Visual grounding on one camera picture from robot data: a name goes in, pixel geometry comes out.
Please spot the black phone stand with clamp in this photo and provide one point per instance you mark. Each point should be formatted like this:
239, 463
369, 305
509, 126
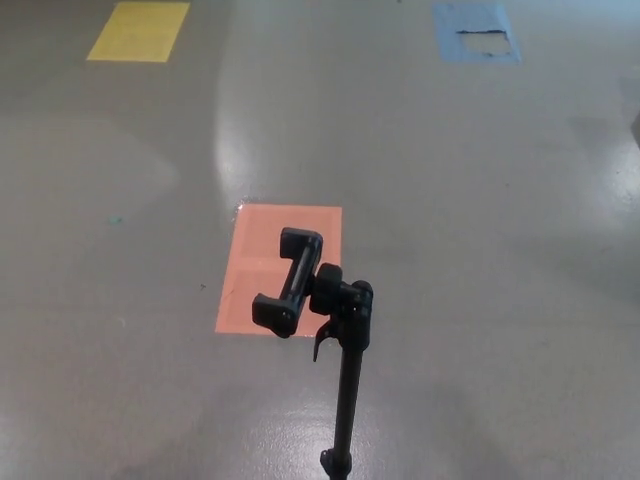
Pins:
350, 400

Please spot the orange floor sheet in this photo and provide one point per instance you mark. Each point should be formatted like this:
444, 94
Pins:
260, 240

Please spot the torn blue floor sheet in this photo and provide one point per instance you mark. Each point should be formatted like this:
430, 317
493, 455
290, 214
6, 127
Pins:
450, 35

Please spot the yellow floor sheet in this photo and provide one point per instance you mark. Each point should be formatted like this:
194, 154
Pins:
137, 30

